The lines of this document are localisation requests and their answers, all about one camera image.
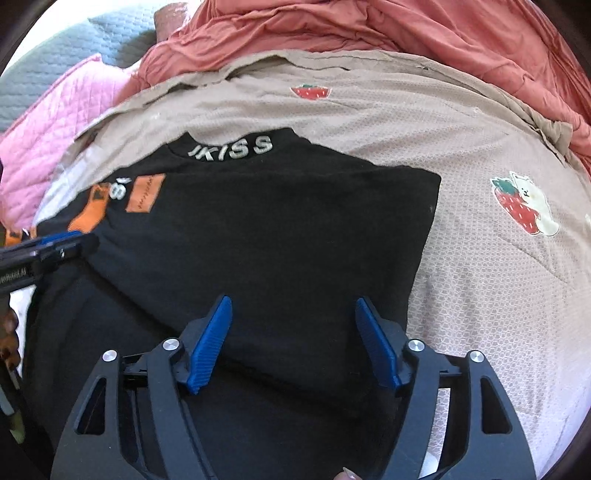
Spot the black shirt with orange patches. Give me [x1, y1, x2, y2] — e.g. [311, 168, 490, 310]
[21, 127, 441, 480]

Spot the pink quilted blanket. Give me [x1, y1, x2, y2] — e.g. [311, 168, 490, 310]
[0, 53, 139, 232]

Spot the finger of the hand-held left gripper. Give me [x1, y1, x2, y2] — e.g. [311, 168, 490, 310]
[28, 232, 100, 264]

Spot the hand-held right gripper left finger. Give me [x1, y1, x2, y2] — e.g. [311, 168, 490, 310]
[50, 295, 233, 480]

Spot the beige strawberry print blanket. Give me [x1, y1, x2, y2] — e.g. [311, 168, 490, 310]
[32, 48, 591, 480]

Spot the coral red duvet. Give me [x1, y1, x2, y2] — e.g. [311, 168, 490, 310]
[122, 0, 591, 174]

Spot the grey quilted blanket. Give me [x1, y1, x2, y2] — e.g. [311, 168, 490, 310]
[0, 11, 160, 134]

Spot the person's left hand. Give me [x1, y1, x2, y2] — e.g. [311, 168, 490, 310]
[0, 307, 21, 370]

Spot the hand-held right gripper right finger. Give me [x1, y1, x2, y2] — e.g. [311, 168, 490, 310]
[355, 296, 539, 480]

